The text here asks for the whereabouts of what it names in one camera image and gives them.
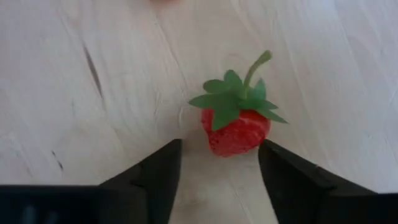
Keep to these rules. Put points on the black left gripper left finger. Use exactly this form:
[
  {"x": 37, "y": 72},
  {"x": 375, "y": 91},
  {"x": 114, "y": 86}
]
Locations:
[{"x": 124, "y": 202}]

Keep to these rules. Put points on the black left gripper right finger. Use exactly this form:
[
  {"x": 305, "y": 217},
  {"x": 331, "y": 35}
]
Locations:
[{"x": 311, "y": 199}]

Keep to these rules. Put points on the red toy strawberry long stem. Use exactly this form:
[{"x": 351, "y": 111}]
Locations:
[{"x": 236, "y": 137}]

